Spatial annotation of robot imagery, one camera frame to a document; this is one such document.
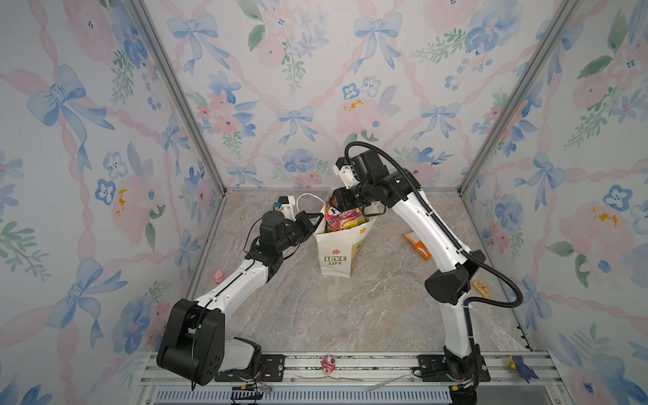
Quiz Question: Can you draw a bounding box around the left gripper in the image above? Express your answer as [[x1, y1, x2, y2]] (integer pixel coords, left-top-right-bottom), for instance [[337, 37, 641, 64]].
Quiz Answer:
[[276, 213, 323, 257]]

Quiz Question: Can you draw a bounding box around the orange snack pack back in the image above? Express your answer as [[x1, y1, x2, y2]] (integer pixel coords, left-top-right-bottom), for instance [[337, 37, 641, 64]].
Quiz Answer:
[[325, 202, 367, 232]]

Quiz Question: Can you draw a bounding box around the orange snack pack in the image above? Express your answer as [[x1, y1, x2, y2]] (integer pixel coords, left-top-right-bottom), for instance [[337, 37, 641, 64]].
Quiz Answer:
[[325, 202, 367, 232], [402, 232, 431, 261]]

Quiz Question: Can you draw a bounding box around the white paper bag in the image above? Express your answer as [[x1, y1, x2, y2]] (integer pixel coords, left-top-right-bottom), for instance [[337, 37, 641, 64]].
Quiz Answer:
[[296, 192, 381, 278]]

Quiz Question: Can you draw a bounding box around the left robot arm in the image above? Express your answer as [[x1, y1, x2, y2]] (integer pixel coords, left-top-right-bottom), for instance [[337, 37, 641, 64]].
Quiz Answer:
[[156, 210, 325, 386]]

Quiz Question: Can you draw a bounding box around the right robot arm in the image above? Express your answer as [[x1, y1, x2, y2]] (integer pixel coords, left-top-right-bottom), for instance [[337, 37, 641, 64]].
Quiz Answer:
[[330, 150, 481, 382]]

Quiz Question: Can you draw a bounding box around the orange snack pack right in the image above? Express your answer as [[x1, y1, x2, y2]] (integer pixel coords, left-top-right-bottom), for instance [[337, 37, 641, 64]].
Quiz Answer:
[[402, 232, 431, 261]]

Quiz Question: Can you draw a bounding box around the small pink toy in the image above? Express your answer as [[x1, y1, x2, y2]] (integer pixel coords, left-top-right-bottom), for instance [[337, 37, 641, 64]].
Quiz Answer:
[[213, 269, 224, 285]]

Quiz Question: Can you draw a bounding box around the pink toy figure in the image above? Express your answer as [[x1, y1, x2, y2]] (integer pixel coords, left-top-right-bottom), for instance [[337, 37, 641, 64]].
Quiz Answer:
[[320, 355, 338, 376]]

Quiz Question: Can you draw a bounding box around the purple toy figure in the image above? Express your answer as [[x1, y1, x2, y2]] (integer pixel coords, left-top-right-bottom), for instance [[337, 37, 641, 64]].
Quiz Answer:
[[510, 355, 539, 384]]

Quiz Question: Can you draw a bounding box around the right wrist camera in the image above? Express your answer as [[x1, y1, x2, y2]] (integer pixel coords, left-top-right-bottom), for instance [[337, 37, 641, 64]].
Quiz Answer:
[[333, 157, 359, 189]]

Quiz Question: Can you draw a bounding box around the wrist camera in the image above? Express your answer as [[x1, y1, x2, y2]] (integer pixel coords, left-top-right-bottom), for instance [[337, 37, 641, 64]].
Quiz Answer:
[[333, 157, 359, 189], [273, 195, 296, 221]]

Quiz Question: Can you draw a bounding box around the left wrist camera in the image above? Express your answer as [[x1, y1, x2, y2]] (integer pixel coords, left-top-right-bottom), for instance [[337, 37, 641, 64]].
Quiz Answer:
[[273, 195, 296, 221]]

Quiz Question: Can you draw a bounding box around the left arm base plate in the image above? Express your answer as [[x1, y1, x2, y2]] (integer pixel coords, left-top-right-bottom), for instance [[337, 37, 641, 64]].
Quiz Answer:
[[214, 354, 286, 382]]

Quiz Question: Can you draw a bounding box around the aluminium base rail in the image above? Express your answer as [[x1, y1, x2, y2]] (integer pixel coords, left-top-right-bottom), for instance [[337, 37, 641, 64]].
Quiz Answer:
[[131, 352, 574, 404]]

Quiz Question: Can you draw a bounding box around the black corrugated cable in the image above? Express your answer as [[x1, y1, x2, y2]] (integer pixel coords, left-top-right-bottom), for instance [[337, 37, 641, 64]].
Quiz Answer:
[[343, 141, 525, 310]]

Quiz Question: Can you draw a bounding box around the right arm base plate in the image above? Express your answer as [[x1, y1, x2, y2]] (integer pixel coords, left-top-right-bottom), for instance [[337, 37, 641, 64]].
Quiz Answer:
[[414, 354, 475, 383]]

